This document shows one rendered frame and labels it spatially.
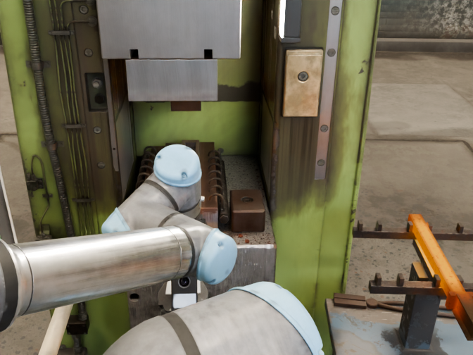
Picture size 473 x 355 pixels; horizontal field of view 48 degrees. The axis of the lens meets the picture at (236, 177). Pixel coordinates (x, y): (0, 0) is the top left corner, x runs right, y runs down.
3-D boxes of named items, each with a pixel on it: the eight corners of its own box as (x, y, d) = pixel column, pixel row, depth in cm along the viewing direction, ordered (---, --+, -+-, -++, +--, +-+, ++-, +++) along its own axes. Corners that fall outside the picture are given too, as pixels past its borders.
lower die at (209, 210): (217, 233, 137) (217, 204, 133) (139, 234, 135) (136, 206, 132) (214, 163, 174) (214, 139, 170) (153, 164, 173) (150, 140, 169)
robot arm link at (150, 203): (136, 246, 77) (185, 194, 82) (89, 220, 83) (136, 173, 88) (155, 277, 82) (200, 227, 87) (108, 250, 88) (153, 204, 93)
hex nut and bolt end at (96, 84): (104, 106, 134) (101, 79, 131) (92, 106, 134) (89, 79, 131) (105, 103, 137) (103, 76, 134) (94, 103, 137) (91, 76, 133)
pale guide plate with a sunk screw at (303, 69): (317, 117, 137) (323, 51, 129) (283, 117, 136) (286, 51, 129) (316, 114, 139) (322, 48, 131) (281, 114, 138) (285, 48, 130)
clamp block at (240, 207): (265, 232, 137) (265, 210, 134) (231, 233, 137) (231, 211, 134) (260, 209, 148) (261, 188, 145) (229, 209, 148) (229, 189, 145)
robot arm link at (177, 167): (139, 165, 85) (174, 132, 89) (146, 201, 94) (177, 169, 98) (177, 190, 83) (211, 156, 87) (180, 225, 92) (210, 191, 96)
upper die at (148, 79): (217, 101, 121) (217, 59, 116) (128, 101, 120) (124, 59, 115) (213, 55, 158) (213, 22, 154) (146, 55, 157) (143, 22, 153)
